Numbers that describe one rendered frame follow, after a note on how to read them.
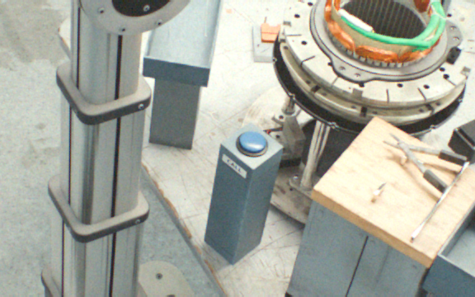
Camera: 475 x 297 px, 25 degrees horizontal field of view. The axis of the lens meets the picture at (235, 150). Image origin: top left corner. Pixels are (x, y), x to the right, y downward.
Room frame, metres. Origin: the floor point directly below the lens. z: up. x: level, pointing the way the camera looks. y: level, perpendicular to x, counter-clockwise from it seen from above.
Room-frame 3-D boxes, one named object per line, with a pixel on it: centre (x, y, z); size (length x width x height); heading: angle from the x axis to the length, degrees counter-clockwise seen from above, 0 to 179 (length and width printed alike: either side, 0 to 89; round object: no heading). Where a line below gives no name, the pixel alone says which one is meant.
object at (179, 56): (1.35, 0.12, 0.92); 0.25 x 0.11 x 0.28; 1
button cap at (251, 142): (1.11, -0.02, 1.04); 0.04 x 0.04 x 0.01
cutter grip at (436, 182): (1.06, -0.29, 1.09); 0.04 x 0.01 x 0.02; 49
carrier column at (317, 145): (1.24, -0.14, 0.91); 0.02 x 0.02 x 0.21
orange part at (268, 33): (1.63, -0.04, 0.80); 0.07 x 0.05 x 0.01; 100
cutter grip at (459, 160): (1.11, -0.32, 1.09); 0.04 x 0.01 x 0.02; 79
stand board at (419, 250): (1.06, -0.25, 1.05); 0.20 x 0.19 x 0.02; 64
